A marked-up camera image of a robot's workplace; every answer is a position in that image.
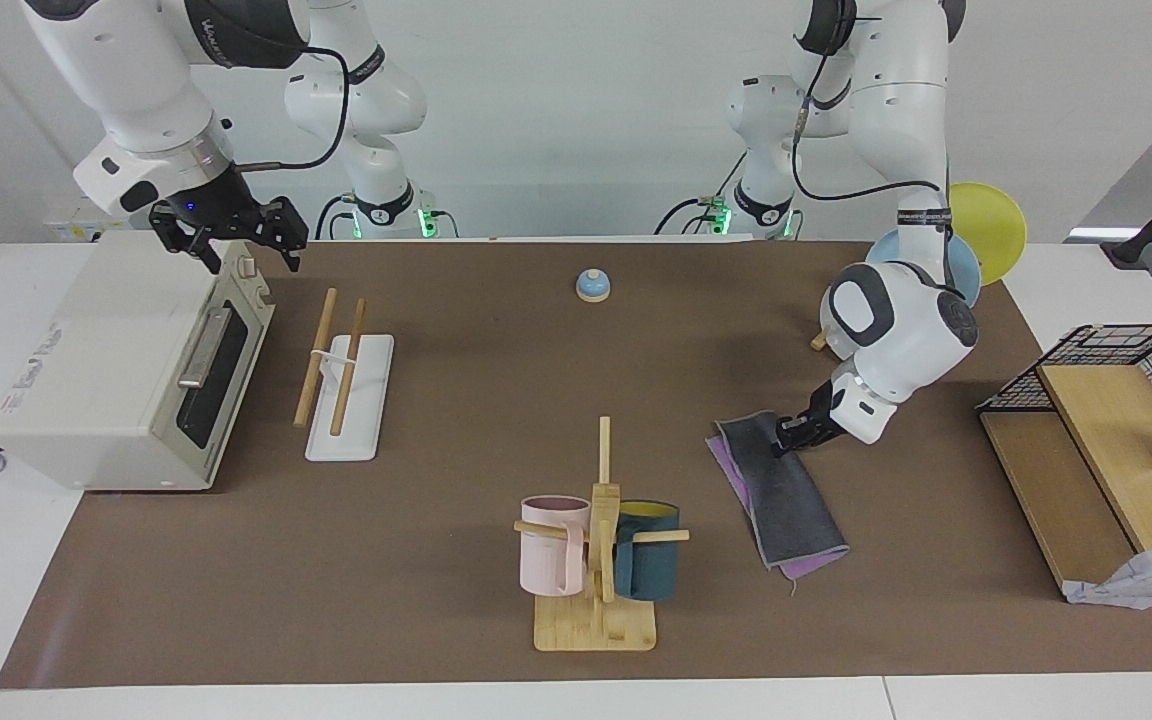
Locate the light blue plate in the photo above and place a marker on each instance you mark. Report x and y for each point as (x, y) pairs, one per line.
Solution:
(966, 270)

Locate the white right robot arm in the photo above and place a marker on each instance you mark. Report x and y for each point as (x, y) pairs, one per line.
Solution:
(136, 90)

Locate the purple grey-backed towel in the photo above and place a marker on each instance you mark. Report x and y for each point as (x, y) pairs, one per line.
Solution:
(786, 500)

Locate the yellow plate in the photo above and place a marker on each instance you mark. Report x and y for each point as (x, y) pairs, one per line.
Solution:
(991, 230)

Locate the brown table mat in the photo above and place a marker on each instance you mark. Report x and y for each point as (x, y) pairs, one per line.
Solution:
(496, 400)

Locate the wooden plate rack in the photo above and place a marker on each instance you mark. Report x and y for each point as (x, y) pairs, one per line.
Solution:
(818, 341)

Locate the wooden shelf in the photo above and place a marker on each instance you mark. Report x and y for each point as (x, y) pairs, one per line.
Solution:
(1066, 500)

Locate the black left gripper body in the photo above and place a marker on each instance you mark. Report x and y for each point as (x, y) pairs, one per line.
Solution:
(821, 415)

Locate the beige toaster oven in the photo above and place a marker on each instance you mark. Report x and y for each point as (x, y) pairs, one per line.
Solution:
(86, 380)

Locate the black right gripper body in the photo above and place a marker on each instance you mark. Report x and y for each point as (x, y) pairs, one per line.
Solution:
(226, 215)

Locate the white power strip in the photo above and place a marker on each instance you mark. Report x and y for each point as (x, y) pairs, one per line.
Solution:
(71, 230)

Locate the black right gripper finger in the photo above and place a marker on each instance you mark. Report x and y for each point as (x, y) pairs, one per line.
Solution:
(209, 255)
(293, 252)

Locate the dark green mug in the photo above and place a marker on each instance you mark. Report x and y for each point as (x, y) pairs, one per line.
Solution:
(648, 570)

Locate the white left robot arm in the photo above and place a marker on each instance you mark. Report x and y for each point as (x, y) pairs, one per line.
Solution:
(896, 100)

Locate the white towel rack wooden bars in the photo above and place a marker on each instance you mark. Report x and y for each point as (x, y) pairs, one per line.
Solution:
(351, 420)

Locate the blue call bell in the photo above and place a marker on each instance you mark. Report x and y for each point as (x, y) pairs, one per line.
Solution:
(593, 288)

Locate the wooden mug tree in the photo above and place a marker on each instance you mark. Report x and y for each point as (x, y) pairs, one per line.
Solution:
(596, 625)

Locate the pink mug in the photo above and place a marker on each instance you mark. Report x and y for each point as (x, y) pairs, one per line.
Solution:
(541, 560)

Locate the marble-pattern paper sheet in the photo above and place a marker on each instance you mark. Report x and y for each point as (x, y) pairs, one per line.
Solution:
(1146, 585)

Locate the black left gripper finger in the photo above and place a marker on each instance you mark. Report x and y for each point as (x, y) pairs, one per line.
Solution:
(788, 440)

